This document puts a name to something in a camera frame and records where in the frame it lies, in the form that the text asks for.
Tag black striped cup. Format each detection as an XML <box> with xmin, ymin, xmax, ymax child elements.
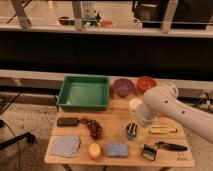
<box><xmin>127</xmin><ymin>123</ymin><xmax>137</xmax><ymax>136</ymax></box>

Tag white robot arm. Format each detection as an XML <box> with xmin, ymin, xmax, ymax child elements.
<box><xmin>136</xmin><ymin>83</ymin><xmax>213</xmax><ymax>144</ymax></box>

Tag green plastic tray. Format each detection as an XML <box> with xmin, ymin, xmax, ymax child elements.
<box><xmin>57</xmin><ymin>76</ymin><xmax>110</xmax><ymax>110</ymax></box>

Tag purple bowl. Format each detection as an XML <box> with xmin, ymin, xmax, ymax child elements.
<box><xmin>112</xmin><ymin>78</ymin><xmax>135</xmax><ymax>97</ymax></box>

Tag white cup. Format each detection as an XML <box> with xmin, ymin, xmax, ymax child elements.
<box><xmin>129</xmin><ymin>98</ymin><xmax>142</xmax><ymax>115</ymax></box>

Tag red bowl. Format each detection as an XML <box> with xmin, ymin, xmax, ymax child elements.
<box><xmin>137</xmin><ymin>76</ymin><xmax>157</xmax><ymax>93</ymax></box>

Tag dark red grapes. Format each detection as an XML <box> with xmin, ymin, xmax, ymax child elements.
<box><xmin>80</xmin><ymin>118</ymin><xmax>103</xmax><ymax>140</ymax></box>

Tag blue cup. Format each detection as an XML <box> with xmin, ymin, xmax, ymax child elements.
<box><xmin>126</xmin><ymin>123</ymin><xmax>138</xmax><ymax>140</ymax></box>

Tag wooden table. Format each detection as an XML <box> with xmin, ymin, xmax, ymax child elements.
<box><xmin>44</xmin><ymin>95</ymin><xmax>195</xmax><ymax>168</ymax></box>

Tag black rectangular case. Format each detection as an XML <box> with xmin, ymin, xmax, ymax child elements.
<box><xmin>57</xmin><ymin>118</ymin><xmax>79</xmax><ymax>127</ymax></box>

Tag blue sponge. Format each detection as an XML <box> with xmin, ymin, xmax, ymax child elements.
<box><xmin>107</xmin><ymin>143</ymin><xmax>128</xmax><ymax>157</ymax></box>

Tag yellow red apple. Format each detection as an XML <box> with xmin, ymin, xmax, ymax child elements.
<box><xmin>88</xmin><ymin>143</ymin><xmax>101</xmax><ymax>159</ymax></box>

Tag blue folded cloth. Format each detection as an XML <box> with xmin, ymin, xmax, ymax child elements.
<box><xmin>50</xmin><ymin>135</ymin><xmax>80</xmax><ymax>158</ymax></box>

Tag black handled peeler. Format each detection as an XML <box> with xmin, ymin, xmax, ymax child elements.
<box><xmin>141</xmin><ymin>141</ymin><xmax>188</xmax><ymax>161</ymax></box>

